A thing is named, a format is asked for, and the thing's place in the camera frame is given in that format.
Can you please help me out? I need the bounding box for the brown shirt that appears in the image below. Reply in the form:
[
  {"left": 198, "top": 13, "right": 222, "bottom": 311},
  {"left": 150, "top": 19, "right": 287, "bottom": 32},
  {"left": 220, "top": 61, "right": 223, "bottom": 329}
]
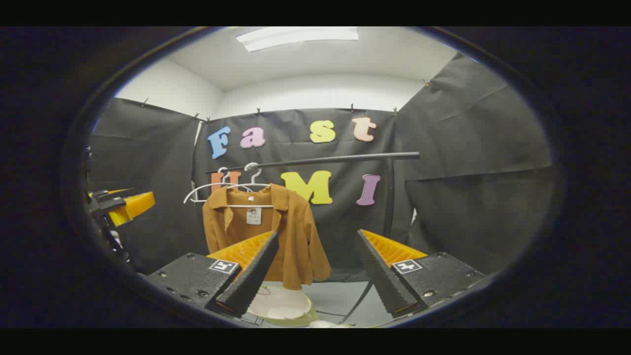
[{"left": 202, "top": 183, "right": 332, "bottom": 291}]

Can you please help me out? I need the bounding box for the black backdrop cloth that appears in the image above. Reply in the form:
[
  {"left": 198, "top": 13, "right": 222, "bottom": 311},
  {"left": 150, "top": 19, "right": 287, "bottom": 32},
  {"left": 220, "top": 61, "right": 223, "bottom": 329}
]
[{"left": 89, "top": 52, "right": 554, "bottom": 283}]

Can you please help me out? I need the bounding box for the black clothes rack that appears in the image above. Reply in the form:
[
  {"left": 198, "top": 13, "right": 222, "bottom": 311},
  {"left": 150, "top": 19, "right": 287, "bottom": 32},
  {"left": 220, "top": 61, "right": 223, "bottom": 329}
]
[{"left": 206, "top": 151, "right": 421, "bottom": 324}]

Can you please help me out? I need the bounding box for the white clothes hanger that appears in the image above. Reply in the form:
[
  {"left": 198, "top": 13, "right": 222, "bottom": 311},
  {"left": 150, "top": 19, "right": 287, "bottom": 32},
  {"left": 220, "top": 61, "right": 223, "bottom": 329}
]
[
  {"left": 226, "top": 162, "right": 274, "bottom": 208},
  {"left": 183, "top": 167, "right": 253, "bottom": 204}
]

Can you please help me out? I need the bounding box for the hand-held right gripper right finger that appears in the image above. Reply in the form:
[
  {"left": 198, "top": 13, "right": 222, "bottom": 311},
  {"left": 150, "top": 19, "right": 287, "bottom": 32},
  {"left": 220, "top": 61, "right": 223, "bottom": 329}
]
[{"left": 355, "top": 229, "right": 487, "bottom": 319}]

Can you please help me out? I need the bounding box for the white laundry hamper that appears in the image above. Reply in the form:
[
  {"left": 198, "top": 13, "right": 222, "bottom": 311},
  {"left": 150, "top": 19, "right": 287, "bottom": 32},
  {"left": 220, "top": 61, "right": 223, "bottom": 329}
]
[{"left": 245, "top": 283, "right": 319, "bottom": 327}]

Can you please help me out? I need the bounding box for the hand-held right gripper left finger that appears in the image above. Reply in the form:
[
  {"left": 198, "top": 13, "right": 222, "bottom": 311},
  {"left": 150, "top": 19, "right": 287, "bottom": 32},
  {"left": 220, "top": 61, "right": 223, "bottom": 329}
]
[{"left": 145, "top": 230, "right": 280, "bottom": 319}]

